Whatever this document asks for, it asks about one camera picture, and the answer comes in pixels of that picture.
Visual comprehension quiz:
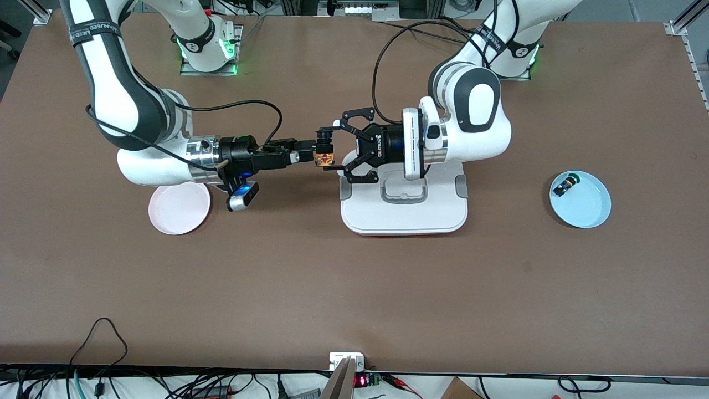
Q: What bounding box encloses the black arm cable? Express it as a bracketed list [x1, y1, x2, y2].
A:
[372, 21, 494, 125]
[84, 100, 284, 167]

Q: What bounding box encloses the white lidded storage box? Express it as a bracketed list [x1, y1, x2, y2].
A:
[339, 150, 469, 238]

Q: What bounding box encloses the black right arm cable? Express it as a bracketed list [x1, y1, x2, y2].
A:
[84, 100, 284, 167]

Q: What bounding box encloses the black looped cable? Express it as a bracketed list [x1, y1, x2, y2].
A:
[68, 318, 129, 388]

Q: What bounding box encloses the orange push-button switch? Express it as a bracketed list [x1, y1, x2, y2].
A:
[315, 127, 337, 168]

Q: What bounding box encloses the black cable strap with print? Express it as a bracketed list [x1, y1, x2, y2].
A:
[68, 21, 122, 46]
[471, 25, 511, 56]

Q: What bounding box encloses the wooden wedge board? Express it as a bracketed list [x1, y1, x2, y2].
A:
[320, 356, 358, 399]

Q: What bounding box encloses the pink round plate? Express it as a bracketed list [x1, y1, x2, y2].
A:
[148, 182, 212, 236]

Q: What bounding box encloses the black chair part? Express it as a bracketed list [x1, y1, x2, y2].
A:
[0, 19, 22, 62]

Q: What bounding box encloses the thick black cable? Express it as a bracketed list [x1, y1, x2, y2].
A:
[557, 376, 613, 395]

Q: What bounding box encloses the green push-button switch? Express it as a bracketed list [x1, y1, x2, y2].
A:
[555, 173, 581, 198]

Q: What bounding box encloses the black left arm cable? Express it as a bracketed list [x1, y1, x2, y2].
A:
[372, 21, 494, 125]

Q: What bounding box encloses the light blue round plate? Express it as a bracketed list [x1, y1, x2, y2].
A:
[549, 170, 612, 229]

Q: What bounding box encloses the small white box device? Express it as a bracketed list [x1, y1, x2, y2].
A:
[329, 352, 366, 372]

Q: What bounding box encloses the brown cardboard piece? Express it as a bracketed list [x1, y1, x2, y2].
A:
[439, 377, 484, 399]

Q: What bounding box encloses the aluminium table edge rail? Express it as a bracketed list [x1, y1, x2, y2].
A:
[684, 33, 709, 111]

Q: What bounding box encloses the black base cable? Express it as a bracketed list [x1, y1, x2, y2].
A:
[382, 21, 474, 45]

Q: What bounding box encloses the black power adapter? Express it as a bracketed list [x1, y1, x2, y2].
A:
[191, 385, 233, 399]

